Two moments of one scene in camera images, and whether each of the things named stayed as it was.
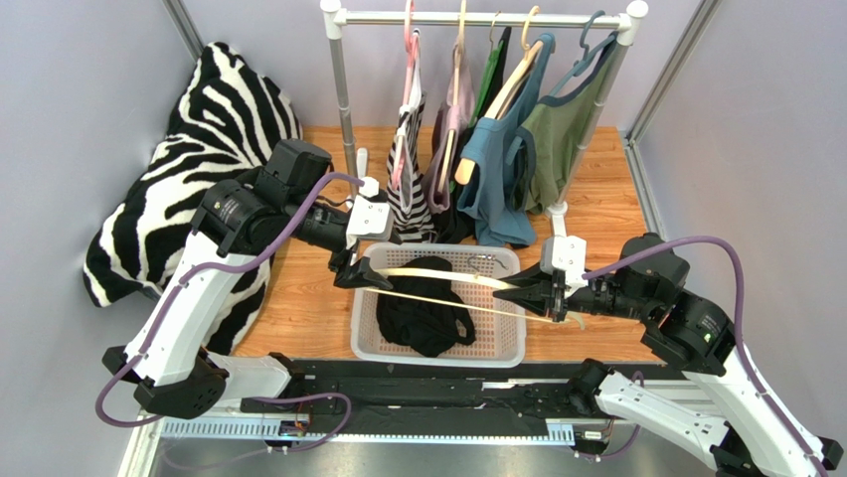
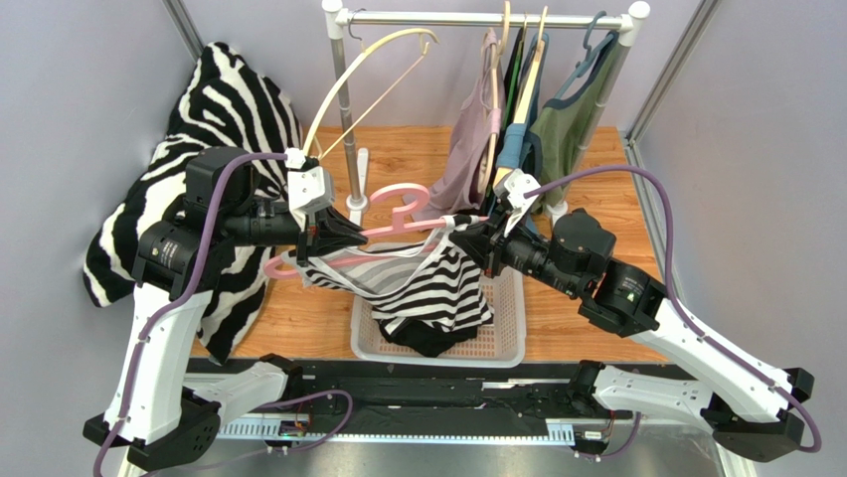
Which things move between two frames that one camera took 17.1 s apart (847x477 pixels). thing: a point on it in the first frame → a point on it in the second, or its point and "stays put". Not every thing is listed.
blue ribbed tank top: (491, 195) → (514, 149)
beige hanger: (452, 133) → (496, 51)
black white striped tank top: (410, 213) → (412, 286)
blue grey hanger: (582, 64) stays put
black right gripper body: (559, 295) → (493, 244)
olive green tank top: (542, 152) stays put
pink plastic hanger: (405, 114) → (400, 218)
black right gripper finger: (546, 299) → (476, 238)
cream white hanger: (458, 275) → (424, 34)
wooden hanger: (467, 167) → (502, 172)
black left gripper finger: (361, 274) → (326, 242)
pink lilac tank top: (465, 100) → (461, 179)
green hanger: (488, 72) → (514, 81)
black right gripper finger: (531, 276) → (485, 229)
